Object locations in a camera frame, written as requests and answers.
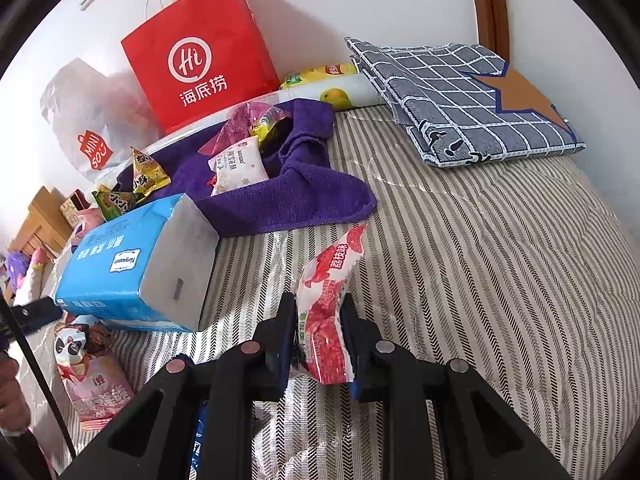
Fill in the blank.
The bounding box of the pink peach candy packet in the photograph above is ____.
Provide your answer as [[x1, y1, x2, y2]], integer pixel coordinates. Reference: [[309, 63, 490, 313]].
[[70, 207, 105, 252]]

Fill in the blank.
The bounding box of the green triangular snack packet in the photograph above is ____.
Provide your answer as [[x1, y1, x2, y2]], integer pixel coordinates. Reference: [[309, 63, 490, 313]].
[[92, 191, 143, 221]]

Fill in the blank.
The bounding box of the red and white snack packet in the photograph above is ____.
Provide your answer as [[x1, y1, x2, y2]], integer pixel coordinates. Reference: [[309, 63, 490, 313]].
[[295, 224, 367, 385]]

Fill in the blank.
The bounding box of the person's left hand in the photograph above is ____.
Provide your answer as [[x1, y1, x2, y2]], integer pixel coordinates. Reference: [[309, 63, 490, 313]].
[[0, 351, 32, 434]]

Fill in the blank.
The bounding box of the panda print snack packet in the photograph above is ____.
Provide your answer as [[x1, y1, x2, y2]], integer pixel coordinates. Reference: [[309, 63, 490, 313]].
[[53, 323, 111, 382]]

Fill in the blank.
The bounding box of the wooden furniture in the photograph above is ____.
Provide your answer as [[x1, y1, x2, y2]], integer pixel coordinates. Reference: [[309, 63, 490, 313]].
[[8, 186, 73, 259]]

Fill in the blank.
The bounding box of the blue tissue pack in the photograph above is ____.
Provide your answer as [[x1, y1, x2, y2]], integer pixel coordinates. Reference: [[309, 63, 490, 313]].
[[54, 194, 219, 332]]

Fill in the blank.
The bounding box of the striped bed quilt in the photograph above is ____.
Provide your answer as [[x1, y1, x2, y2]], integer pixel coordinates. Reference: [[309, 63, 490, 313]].
[[112, 106, 639, 479]]

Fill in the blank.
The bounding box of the white Miniso plastic bag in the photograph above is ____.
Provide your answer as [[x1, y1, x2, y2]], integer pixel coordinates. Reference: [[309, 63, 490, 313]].
[[40, 58, 164, 182]]

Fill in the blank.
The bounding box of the white starry snack packet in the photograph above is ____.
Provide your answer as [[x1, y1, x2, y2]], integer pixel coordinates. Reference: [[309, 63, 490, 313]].
[[208, 136, 269, 196]]

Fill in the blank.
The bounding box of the pink and yellow snack packet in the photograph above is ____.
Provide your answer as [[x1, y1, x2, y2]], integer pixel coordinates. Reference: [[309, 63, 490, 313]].
[[198, 102, 293, 157]]

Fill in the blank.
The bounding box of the purple towel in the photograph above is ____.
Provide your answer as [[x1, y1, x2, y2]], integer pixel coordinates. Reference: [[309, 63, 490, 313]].
[[146, 99, 378, 237]]

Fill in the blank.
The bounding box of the red paper shopping bag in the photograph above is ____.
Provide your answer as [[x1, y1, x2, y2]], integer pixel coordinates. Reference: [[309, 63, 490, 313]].
[[122, 0, 279, 133]]

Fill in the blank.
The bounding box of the grey checked folded cloth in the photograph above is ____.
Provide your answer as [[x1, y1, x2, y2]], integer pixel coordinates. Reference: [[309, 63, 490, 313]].
[[345, 38, 586, 168]]

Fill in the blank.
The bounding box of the black cable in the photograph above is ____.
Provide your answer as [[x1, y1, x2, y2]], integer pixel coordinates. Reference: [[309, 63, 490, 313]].
[[0, 296, 77, 461]]

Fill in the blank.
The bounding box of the brown wooden door frame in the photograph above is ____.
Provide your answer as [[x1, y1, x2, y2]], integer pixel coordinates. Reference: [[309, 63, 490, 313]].
[[474, 0, 511, 61]]

